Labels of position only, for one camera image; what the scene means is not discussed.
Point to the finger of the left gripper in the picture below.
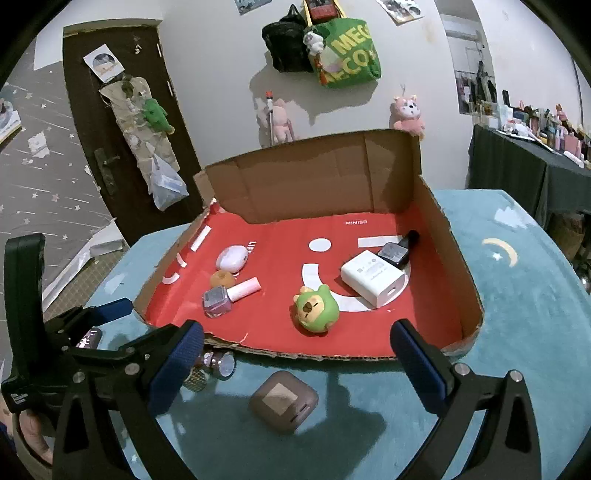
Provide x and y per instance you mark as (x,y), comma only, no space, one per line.
(85,318)

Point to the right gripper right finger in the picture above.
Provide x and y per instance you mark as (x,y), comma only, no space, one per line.
(443,385)

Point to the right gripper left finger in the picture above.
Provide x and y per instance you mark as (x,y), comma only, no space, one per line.
(142,377)

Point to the studded silver cap bottle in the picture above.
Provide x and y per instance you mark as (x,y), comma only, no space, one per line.
(196,380)

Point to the brown cap glitter bottle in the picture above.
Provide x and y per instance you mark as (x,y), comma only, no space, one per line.
(217,363)

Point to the brown square case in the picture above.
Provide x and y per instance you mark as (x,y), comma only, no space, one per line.
(284,402)

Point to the white power adapter block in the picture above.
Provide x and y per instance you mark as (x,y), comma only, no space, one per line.
(374,279)

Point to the green capybara toy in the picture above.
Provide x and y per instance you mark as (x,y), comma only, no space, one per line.
(316,310)

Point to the clear glass jar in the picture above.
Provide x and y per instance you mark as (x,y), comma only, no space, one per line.
(91,339)

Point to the person's left hand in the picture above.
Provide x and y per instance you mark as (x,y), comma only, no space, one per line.
(26,431)

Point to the pink earbud case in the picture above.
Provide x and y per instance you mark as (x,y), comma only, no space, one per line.
(232,259)

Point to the teal plush table mat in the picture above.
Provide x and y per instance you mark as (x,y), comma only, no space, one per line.
(369,421)

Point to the dark nail polish bottle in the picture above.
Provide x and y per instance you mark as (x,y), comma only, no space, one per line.
(398,254)

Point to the white plastic bag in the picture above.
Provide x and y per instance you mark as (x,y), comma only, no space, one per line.
(167,187)

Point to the dark wooden door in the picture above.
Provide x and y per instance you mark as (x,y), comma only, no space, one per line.
(110,158)

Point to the red lined cardboard box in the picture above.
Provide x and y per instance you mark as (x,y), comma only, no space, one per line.
(303,210)

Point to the green plush on door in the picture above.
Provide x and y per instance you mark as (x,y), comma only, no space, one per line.
(156,117)

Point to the beige hanging door organizer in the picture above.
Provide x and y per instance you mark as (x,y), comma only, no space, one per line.
(126,98)

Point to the dark cloth side table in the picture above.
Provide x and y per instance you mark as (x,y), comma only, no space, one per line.
(542,182)

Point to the photo on door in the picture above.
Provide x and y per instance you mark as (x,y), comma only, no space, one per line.
(104,64)

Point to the green tote bag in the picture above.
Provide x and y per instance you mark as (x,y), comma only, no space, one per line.
(350,57)

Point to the pink plush on wall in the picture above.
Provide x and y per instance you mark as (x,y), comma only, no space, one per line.
(274,119)

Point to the pink plush right wall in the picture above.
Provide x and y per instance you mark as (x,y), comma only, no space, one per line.
(407,116)

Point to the black bag on wall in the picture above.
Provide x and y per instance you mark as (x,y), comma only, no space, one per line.
(285,41)

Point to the white panda keychain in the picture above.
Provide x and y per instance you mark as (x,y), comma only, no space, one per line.
(314,42)

